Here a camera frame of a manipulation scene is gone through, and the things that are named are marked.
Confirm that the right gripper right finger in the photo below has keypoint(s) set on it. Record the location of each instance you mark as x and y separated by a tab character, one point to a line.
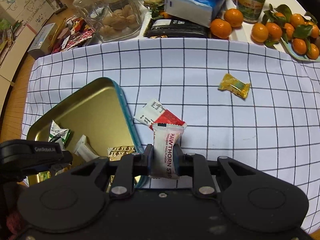
183	163

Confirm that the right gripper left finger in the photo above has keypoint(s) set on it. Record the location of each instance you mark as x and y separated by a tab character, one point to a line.
143	161

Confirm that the white hawthorn strip packet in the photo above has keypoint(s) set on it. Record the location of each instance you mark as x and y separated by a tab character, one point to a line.
165	137

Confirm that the brown gold heart snack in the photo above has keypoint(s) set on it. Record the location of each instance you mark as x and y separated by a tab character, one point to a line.
116	153

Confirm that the red white snack packet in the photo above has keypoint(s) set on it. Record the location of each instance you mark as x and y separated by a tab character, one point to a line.
155	113

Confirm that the green white packet in tray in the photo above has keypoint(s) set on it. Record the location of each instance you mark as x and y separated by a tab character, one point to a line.
58	134

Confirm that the gold tin tray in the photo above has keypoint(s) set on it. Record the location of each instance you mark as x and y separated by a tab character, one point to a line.
99	111

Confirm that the pale green snack packet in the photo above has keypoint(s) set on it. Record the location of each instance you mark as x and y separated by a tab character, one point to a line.
84	150

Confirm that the gold wrapped candy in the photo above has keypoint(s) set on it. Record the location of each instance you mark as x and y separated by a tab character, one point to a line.
235	86

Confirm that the checkered white cloth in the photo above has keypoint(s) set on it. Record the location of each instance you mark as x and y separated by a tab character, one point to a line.
275	129

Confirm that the grey cardboard box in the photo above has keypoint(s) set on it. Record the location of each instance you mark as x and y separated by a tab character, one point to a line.
41	43

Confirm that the black snack package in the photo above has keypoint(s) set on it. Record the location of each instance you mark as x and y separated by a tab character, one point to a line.
176	27

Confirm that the loose mandarin orange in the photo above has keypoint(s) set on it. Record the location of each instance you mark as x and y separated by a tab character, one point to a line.
234	17
275	32
220	28
259	33

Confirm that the red snack packets pile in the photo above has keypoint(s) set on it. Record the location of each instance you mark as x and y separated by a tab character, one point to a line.
72	32

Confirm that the large glass cookie jar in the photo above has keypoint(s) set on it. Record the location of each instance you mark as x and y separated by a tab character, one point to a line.
111	19

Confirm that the light blue fruit plate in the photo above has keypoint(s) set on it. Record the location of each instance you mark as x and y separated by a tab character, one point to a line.
289	50

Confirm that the mandarin on plate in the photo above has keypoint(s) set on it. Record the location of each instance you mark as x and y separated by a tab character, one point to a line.
296	20
299	46
313	52

